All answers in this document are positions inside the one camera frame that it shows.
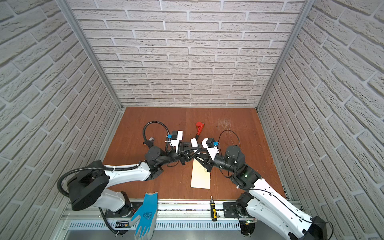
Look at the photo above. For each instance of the cream yellow envelope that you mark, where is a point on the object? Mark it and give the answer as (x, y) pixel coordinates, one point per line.
(201, 178)

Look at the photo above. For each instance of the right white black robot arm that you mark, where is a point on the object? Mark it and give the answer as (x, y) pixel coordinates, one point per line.
(259, 199)

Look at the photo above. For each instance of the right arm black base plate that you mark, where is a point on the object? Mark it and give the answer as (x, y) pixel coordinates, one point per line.
(235, 210)

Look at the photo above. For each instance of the red black pipe wrench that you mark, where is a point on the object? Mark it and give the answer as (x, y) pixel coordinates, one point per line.
(199, 126)

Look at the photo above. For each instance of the aluminium front rail frame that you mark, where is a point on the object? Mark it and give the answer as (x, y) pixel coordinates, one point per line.
(172, 215)

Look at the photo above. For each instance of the white glue stick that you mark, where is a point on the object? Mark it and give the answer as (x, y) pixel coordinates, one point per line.
(194, 142)

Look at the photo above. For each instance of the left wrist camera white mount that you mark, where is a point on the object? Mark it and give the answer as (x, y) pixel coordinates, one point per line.
(174, 139)

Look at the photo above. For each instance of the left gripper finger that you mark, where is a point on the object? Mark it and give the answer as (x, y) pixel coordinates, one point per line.
(187, 147)
(194, 154)

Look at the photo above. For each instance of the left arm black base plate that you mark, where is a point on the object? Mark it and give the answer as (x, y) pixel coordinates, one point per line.
(125, 212)

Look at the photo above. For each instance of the black yellow screwdriver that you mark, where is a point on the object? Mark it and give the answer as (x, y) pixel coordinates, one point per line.
(213, 211)

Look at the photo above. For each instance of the blue grey work glove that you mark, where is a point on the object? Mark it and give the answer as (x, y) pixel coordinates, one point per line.
(146, 217)

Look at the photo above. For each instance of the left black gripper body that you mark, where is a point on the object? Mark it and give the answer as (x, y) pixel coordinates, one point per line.
(182, 155)

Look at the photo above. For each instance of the small black clear plug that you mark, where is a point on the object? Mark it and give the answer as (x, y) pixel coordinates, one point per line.
(149, 142)

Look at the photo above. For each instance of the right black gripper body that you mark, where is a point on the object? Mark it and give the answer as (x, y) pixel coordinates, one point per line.
(220, 163)

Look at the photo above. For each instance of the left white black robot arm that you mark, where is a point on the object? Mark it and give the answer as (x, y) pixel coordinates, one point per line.
(90, 185)

